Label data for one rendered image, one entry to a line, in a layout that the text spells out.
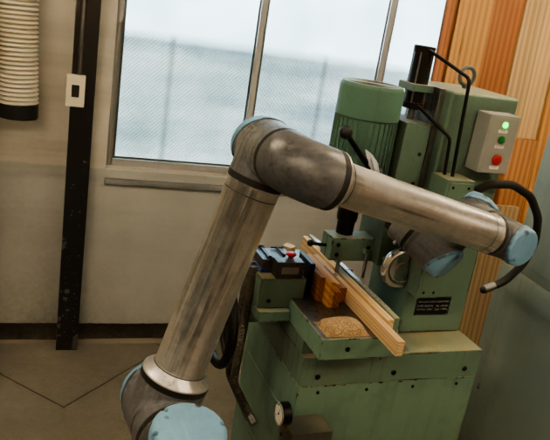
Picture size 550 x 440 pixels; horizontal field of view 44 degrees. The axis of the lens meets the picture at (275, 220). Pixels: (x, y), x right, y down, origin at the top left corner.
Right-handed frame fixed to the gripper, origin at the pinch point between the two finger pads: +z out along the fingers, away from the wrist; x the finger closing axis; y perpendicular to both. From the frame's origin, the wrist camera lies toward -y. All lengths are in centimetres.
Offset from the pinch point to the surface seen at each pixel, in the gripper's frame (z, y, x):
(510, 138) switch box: -20.4, -16.6, -39.0
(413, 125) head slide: -1.0, -9.2, -22.9
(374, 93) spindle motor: 8.1, 3.4, -19.3
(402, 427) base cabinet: -52, -47, 38
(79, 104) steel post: 124, -59, 46
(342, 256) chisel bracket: -9.1, -24.3, 15.1
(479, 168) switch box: -20.3, -16.8, -27.6
